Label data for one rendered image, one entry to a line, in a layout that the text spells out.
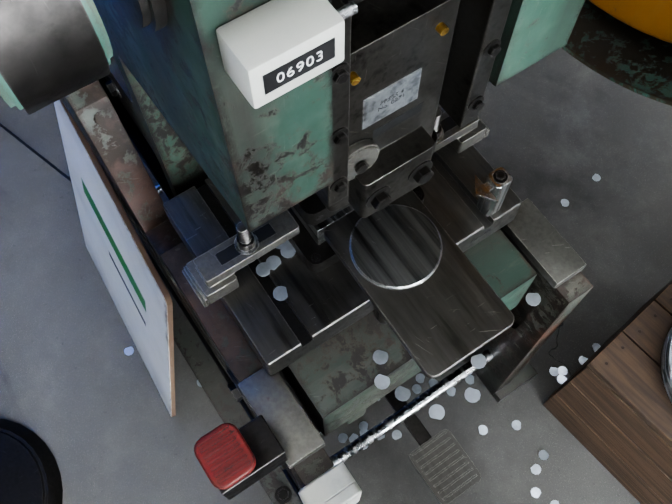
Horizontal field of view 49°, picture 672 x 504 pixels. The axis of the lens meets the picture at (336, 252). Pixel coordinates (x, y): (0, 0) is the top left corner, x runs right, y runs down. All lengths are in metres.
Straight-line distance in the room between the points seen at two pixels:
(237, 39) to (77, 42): 0.10
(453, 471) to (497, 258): 0.54
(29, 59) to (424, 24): 0.37
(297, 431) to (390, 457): 0.67
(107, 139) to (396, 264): 0.45
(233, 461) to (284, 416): 0.15
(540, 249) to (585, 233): 0.78
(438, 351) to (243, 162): 0.45
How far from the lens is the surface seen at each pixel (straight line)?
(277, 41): 0.46
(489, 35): 0.73
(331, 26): 0.47
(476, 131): 1.16
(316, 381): 1.08
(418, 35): 0.72
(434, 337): 0.96
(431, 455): 1.56
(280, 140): 0.61
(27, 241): 2.02
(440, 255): 1.00
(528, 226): 1.20
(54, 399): 1.85
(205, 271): 1.03
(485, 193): 1.04
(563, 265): 1.19
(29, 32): 0.47
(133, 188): 1.20
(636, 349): 1.50
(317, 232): 1.01
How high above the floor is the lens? 1.69
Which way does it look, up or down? 66 degrees down
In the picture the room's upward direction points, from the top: 1 degrees counter-clockwise
